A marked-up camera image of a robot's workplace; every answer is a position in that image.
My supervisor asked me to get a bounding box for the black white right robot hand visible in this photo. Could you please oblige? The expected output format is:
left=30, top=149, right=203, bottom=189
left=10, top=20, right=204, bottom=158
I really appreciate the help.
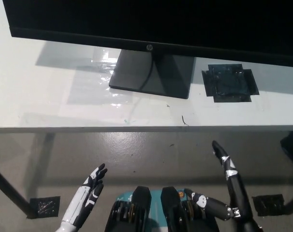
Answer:
left=185, top=141, right=255, bottom=222

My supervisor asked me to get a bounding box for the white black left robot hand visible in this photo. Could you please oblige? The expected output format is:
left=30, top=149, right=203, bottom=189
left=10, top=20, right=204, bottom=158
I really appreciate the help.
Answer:
left=60, top=163, right=108, bottom=230

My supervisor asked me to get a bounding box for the black HP computer monitor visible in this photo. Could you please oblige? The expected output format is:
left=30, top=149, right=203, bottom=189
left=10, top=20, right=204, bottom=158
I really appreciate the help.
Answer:
left=1, top=0, right=293, bottom=100

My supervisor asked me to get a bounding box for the black teal robot body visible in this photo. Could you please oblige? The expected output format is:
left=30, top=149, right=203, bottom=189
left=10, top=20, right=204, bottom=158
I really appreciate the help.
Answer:
left=105, top=185, right=221, bottom=232

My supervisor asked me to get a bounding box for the small black tape patch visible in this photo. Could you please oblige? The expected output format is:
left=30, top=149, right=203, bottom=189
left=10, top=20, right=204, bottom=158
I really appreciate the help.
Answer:
left=251, top=194, right=285, bottom=217
left=26, top=195, right=61, bottom=219

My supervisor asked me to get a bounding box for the black box-shaped object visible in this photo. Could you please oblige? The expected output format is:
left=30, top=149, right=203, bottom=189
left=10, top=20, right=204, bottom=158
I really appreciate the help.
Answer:
left=279, top=131, right=293, bottom=167

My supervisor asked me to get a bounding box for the black table leg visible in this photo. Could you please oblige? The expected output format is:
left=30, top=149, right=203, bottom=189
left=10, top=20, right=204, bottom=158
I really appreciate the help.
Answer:
left=0, top=163, right=33, bottom=217

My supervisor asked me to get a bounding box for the large black tape patch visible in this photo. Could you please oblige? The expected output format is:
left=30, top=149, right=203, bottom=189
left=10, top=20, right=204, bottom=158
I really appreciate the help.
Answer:
left=201, top=63, right=260, bottom=103

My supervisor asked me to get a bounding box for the clear plastic tape sheet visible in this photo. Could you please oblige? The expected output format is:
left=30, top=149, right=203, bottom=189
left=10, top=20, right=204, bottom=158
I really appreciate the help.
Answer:
left=66, top=47, right=137, bottom=107

